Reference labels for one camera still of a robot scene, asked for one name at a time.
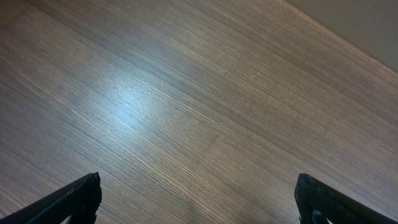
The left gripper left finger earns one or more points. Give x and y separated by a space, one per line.
76 202

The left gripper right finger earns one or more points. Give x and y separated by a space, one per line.
319 203

